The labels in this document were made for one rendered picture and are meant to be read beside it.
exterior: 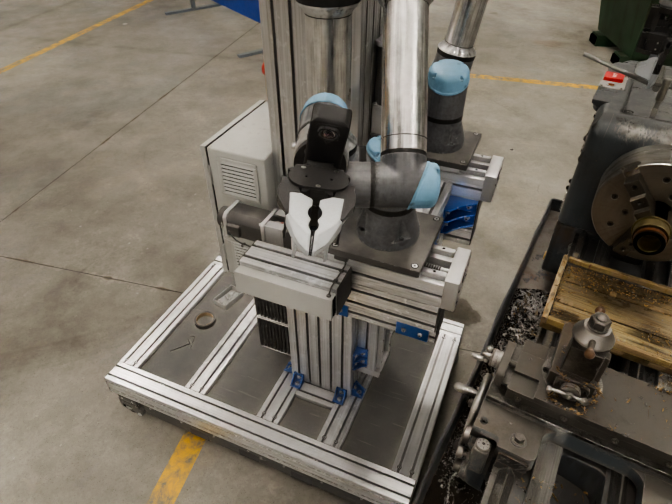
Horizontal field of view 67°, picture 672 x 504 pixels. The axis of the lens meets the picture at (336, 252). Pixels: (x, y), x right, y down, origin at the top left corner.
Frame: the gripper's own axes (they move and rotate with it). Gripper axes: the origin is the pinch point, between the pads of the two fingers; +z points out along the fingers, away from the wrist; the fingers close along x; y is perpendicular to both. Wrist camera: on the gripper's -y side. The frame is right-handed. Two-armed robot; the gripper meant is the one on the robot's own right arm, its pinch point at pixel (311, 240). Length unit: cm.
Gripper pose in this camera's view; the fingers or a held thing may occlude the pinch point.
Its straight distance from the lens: 52.3
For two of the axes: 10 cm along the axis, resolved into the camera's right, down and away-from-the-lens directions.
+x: -9.9, -1.3, -0.6
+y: -1.4, 7.6, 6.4
